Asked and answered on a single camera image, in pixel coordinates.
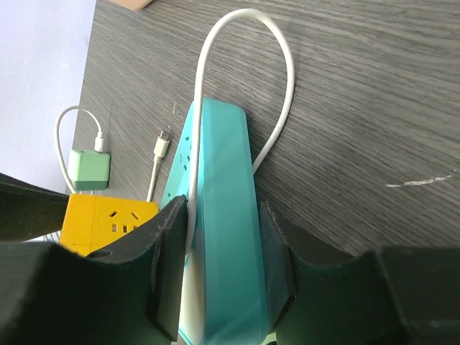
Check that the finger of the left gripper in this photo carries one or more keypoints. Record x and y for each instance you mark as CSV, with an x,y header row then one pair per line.
x,y
28,211

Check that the teal triangular base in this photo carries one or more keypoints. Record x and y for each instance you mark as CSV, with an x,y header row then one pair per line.
x,y
223,294

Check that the pink cube socket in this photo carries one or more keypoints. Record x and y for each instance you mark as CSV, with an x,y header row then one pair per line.
x,y
133,5

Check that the green small charger plug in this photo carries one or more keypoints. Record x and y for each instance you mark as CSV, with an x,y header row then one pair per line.
x,y
88,169

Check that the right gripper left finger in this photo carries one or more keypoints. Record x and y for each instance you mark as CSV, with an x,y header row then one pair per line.
x,y
127,292

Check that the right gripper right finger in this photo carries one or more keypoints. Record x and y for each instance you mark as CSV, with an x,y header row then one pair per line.
x,y
318,294

